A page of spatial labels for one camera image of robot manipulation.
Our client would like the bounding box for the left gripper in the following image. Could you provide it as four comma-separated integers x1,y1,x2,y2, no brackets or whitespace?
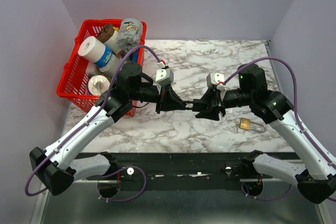
129,83,187,114

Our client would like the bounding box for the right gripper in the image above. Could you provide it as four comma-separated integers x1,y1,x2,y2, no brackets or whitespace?
194,87,253,122

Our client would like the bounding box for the black padlock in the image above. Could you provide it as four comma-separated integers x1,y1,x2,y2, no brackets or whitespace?
183,99,208,112

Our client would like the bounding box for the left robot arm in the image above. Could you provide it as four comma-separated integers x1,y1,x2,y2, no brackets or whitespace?
29,61,186,196

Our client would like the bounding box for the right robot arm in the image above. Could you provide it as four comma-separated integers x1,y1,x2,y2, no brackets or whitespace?
192,64,335,204

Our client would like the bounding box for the brass padlock with keys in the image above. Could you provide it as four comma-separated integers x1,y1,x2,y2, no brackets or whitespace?
235,118,266,133

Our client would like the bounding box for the white blue labelled bottle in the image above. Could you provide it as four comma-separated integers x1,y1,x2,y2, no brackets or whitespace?
94,47,126,78

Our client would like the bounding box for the silver foil wrapped roll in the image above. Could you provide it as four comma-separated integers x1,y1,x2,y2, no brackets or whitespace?
87,75,110,96

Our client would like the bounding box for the brown chocolate wrapped item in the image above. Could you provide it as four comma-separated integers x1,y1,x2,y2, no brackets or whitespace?
97,23,115,43

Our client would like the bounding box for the white toilet paper roll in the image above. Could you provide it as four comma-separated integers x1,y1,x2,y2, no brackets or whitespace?
78,36,106,63

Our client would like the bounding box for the red plastic basket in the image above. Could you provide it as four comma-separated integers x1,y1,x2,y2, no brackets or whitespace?
56,18,148,117

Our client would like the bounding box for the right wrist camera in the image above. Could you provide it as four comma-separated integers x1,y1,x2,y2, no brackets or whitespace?
206,73,225,91

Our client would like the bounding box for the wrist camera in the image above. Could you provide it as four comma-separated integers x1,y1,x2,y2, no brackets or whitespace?
155,68,174,87
206,73,225,91

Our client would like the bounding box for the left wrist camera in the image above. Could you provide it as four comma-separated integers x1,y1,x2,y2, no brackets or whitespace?
155,68,174,87

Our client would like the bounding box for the black mounting rail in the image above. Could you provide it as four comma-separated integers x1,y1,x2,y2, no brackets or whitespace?
89,153,261,191

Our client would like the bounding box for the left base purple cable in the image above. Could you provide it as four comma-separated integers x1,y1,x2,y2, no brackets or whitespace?
94,165,147,203

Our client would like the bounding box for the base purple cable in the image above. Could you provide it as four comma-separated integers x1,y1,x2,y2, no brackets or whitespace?
94,165,147,203
240,179,292,201

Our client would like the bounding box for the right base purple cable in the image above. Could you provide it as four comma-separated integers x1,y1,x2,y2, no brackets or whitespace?
240,179,292,201

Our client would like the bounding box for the metal table frame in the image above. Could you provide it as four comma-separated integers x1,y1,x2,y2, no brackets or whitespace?
31,174,335,223

